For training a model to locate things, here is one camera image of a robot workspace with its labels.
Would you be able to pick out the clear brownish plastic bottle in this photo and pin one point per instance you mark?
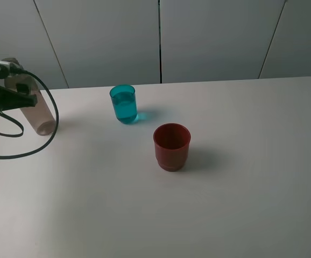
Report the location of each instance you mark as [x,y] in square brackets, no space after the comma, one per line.
[40,116]

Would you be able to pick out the red plastic cup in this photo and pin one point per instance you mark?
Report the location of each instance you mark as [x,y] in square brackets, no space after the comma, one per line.
[171,142]

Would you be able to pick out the teal translucent plastic cup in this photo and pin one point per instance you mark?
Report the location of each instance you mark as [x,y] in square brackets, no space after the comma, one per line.
[124,102]

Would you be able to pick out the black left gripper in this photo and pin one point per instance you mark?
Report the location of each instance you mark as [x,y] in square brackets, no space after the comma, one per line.
[21,98]

